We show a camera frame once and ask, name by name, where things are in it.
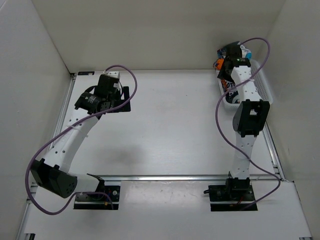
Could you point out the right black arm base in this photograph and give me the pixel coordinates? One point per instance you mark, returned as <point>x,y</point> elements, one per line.
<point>235,195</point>

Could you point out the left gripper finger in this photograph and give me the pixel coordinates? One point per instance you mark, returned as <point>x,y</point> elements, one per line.
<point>120,106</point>
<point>125,93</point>

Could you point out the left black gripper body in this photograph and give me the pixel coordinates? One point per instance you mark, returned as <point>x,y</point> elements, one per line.
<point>116,96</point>

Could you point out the left aluminium side rail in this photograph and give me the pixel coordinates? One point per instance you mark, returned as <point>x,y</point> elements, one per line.
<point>60,121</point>

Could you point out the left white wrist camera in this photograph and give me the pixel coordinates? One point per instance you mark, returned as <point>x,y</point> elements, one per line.
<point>113,74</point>

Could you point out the white perforated plastic basket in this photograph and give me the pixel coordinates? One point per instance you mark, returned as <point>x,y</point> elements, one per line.
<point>261,85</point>

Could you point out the colourful patterned shorts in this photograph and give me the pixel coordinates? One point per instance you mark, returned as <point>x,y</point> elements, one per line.
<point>223,75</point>

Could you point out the aluminium front rail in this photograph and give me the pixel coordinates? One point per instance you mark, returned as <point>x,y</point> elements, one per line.
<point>170,177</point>

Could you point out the small black corner label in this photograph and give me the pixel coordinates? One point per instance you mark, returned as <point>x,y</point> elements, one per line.
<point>86,73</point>

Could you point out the right aluminium side rail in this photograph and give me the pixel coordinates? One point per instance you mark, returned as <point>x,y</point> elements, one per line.
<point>273,153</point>

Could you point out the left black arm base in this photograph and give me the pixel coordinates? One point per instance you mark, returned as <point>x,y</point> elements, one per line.
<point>95,193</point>

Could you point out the aluminium side rail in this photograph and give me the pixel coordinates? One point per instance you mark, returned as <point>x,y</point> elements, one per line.
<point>273,153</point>
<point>60,121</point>

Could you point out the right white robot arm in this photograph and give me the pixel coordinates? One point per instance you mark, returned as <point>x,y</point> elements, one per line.
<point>248,121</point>

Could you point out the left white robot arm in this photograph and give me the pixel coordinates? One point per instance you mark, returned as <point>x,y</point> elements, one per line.
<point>52,171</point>

